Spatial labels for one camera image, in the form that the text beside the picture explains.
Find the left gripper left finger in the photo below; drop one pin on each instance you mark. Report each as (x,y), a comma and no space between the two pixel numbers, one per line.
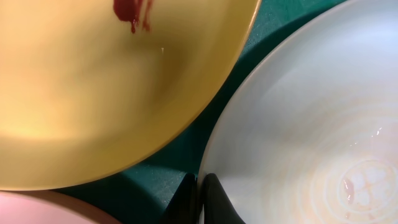
(182,208)

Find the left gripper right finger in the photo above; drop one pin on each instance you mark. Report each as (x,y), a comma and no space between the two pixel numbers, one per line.
(218,208)

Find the light blue round plate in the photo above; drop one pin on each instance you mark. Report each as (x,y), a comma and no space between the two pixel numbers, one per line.
(311,135)

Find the teal plastic serving tray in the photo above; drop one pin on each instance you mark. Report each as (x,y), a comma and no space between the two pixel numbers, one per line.
(141,193)

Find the yellow-green round plate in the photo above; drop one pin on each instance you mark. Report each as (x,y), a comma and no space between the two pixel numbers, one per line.
(92,87)

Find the white pink round plate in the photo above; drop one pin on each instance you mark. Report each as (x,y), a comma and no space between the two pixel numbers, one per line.
(47,207)

